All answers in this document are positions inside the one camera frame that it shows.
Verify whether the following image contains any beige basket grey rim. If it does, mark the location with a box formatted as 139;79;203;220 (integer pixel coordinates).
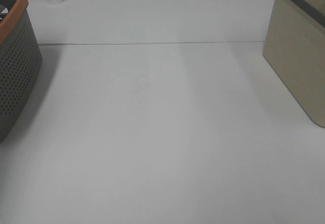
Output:
263;0;324;127

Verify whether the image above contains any grey perforated basket orange rim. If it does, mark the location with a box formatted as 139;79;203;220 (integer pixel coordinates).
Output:
1;0;43;141

